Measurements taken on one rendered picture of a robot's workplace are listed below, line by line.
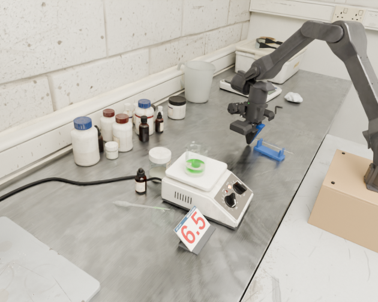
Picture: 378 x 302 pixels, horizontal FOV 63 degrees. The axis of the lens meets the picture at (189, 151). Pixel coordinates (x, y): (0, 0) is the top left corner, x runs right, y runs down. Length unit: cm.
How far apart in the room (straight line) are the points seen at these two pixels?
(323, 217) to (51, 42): 81
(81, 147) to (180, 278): 45
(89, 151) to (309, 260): 61
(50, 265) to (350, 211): 63
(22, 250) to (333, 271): 62
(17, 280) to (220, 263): 38
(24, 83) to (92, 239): 45
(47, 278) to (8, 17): 58
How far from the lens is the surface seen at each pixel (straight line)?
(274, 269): 69
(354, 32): 80
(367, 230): 79
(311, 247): 76
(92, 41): 103
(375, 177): 79
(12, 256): 71
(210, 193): 71
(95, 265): 66
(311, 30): 84
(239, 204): 75
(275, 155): 102
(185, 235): 67
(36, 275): 66
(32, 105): 94
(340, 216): 78
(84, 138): 87
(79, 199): 81
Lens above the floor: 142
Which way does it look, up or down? 32 degrees down
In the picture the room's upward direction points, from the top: 5 degrees clockwise
